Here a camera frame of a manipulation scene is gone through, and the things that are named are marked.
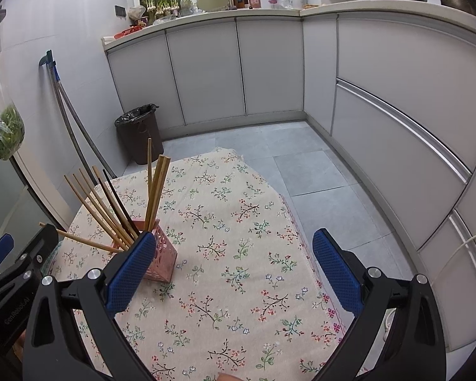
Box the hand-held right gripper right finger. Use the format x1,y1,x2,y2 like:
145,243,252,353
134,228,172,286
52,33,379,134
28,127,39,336
312,228,448,381

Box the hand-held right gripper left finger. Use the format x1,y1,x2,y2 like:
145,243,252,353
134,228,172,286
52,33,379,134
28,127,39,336
22,230,157,381

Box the pink perforated utensil holder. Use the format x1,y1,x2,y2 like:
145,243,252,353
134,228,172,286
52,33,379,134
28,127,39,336
128,218,178,284

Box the single light wooden chopstick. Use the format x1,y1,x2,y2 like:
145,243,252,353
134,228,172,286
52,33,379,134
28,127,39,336
38,222,122,254

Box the dark chopstick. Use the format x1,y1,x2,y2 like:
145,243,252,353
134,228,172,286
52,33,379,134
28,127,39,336
102,169,141,237
92,165,137,244

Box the group of bamboo chopsticks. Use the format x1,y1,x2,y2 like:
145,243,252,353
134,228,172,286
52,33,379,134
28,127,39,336
63,138,171,251

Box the frosted glass door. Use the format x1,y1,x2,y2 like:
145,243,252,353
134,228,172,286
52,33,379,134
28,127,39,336
0,4,76,271

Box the floral tablecloth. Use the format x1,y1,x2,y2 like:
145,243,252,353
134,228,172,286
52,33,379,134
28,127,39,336
48,147,348,381

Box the grey mop pole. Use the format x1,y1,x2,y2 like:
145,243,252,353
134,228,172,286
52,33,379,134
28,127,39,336
43,61,94,185
51,61,118,180

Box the plastic bag of greens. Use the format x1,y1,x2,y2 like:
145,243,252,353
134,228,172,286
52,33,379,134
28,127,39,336
0,10,27,162

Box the brown trash bin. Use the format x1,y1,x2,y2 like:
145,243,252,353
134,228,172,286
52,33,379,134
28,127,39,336
115,104,164,166

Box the white kitchen cabinets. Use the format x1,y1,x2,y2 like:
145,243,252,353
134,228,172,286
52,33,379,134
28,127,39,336
105,11,476,352

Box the green sprouting plants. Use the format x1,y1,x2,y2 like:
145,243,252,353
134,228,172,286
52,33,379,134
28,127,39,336
140,0,182,19

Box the white kitchen countertop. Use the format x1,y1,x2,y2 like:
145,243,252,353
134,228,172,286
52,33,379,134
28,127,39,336
101,0,476,53

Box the white power cable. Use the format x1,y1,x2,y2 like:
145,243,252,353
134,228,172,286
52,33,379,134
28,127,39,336
440,230,476,260

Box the black wall clip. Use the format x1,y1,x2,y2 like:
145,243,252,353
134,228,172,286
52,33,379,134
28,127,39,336
38,49,58,69

